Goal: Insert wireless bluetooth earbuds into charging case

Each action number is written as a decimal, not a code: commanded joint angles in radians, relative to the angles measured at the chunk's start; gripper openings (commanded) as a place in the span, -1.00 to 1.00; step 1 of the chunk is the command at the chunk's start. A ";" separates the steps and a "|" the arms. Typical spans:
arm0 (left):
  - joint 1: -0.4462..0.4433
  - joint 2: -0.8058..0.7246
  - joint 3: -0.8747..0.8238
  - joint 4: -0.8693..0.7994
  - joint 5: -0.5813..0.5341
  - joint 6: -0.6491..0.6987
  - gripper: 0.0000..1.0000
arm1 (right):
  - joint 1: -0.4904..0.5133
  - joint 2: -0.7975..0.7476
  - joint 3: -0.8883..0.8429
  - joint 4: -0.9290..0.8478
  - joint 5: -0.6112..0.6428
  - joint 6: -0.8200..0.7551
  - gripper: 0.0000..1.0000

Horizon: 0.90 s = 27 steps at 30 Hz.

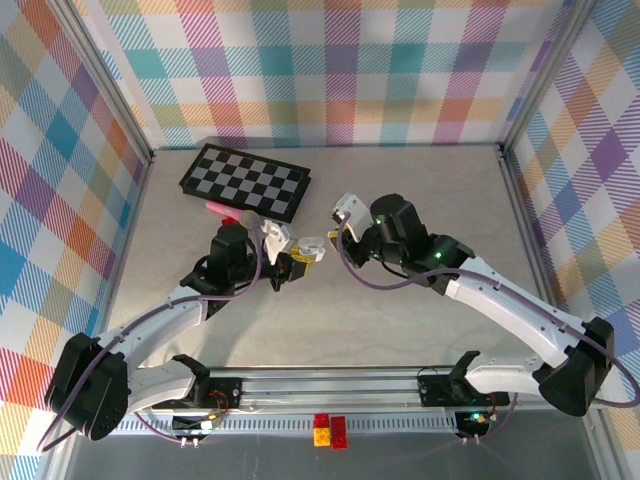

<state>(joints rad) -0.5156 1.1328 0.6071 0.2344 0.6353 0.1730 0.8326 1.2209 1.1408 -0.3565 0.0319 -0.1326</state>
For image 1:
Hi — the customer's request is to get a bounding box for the perforated grey cable duct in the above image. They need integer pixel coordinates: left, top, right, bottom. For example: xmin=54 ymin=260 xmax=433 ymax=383
xmin=114 ymin=417 xmax=464 ymax=437

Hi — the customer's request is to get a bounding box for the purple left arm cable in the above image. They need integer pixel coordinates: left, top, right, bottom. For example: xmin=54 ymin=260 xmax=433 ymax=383
xmin=37 ymin=222 xmax=264 ymax=454

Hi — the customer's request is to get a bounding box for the long aluminium base rail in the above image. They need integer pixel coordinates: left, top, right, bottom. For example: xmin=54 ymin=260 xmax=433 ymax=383
xmin=114 ymin=366 xmax=606 ymax=416

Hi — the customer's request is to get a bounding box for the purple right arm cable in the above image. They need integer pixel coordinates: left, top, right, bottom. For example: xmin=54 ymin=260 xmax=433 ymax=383
xmin=337 ymin=214 xmax=640 ymax=446

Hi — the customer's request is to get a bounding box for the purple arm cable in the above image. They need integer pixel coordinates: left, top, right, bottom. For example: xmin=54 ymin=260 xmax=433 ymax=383
xmin=337 ymin=214 xmax=640 ymax=446
xmin=37 ymin=222 xmax=264 ymax=454

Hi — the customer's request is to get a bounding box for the black and grey chessboard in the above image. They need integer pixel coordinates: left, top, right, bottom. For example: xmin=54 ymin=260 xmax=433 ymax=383
xmin=178 ymin=143 xmax=311 ymax=224

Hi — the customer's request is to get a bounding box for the aluminium frame post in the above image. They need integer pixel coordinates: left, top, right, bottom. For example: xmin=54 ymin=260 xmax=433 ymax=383
xmin=49 ymin=0 xmax=154 ymax=166
xmin=497 ymin=0 xmax=604 ymax=154

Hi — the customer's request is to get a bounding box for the small circuit board with LED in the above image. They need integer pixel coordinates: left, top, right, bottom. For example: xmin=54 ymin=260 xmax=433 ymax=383
xmin=454 ymin=409 xmax=490 ymax=437
xmin=171 ymin=412 xmax=225 ymax=437

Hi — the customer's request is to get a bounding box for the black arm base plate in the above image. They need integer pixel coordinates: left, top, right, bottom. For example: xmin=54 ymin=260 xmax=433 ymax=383
xmin=417 ymin=373 xmax=512 ymax=407
xmin=189 ymin=378 xmax=245 ymax=409

